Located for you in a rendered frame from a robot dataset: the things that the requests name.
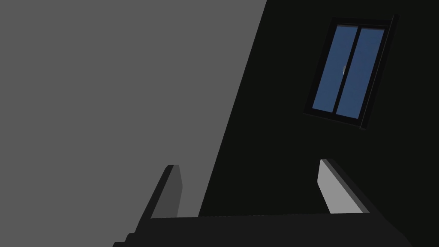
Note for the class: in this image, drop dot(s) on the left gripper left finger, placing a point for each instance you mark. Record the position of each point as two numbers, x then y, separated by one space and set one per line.
167 195

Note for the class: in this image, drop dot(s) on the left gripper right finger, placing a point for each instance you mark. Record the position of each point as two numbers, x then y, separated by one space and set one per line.
337 193

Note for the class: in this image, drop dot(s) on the black framed window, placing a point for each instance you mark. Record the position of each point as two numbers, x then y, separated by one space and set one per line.
348 70

